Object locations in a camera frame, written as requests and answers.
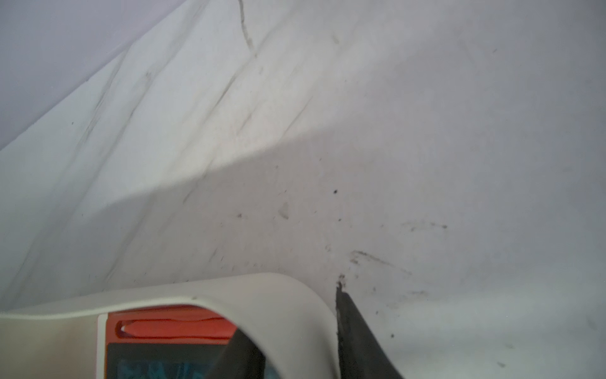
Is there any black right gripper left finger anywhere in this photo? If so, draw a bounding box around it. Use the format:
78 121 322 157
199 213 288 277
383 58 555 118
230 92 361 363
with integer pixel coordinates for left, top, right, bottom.
208 329 266 379

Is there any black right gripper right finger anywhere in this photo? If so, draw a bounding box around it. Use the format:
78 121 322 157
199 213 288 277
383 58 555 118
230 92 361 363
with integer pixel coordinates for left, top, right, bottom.
336 283 403 379

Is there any cream plastic storage box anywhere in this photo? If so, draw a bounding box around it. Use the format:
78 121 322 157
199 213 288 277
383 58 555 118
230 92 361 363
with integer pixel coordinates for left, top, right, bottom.
1 273 339 378

